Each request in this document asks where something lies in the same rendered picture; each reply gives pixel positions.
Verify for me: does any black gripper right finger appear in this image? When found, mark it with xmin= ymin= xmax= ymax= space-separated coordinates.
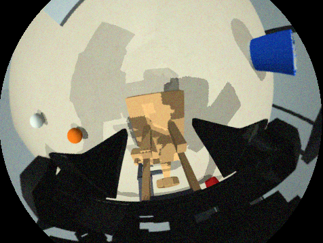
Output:
xmin=191 ymin=118 xmax=268 ymax=177

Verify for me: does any blue mug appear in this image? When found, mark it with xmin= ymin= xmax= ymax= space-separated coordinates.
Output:
xmin=246 ymin=29 xmax=297 ymax=77

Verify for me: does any white ball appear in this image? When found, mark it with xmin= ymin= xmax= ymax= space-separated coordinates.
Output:
xmin=31 ymin=113 xmax=43 ymax=128

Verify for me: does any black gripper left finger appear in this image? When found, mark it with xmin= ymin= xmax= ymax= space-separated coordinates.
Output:
xmin=49 ymin=128 xmax=128 ymax=199

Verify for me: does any red plastic cup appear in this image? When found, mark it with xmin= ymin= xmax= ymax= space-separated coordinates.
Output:
xmin=205 ymin=177 xmax=219 ymax=187

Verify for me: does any orange ball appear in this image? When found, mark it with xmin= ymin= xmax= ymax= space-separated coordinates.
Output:
xmin=68 ymin=128 xmax=83 ymax=144

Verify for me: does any wooden toy catapult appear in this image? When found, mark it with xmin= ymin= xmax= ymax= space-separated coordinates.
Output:
xmin=126 ymin=90 xmax=202 ymax=202

